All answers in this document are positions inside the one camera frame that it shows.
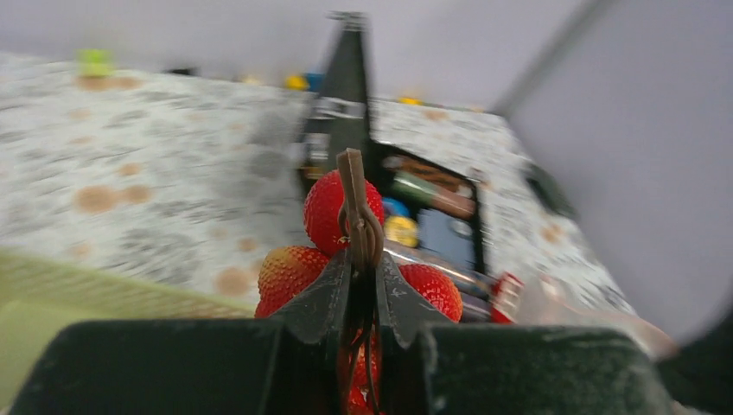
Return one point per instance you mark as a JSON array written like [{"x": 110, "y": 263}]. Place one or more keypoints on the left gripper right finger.
[{"x": 432, "y": 365}]

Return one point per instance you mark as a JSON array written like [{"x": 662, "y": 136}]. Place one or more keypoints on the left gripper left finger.
[{"x": 172, "y": 366}]

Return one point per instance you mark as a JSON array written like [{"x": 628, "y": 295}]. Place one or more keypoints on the clear zip top bag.
[{"x": 546, "y": 300}]

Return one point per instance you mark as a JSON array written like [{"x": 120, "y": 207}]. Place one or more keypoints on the red strawberry bunch toy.
[{"x": 351, "y": 322}]

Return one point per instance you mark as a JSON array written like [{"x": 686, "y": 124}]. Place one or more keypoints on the red lego brick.
[{"x": 506, "y": 294}]

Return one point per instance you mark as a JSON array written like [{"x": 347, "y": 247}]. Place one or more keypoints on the blue playing cards deck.
[{"x": 446, "y": 237}]

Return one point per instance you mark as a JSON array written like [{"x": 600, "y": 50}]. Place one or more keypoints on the yellow big blind button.
[{"x": 402, "y": 230}]

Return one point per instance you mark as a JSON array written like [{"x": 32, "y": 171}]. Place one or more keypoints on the black poker chip case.
[{"x": 399, "y": 182}]

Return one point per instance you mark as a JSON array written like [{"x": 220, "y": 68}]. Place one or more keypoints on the dark grey lego baseplate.
[{"x": 548, "y": 191}]

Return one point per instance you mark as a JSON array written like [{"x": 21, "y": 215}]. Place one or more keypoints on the green plastic basket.
[{"x": 41, "y": 296}]

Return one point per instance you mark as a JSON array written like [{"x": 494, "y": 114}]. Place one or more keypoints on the green block at wall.
[{"x": 94, "y": 63}]

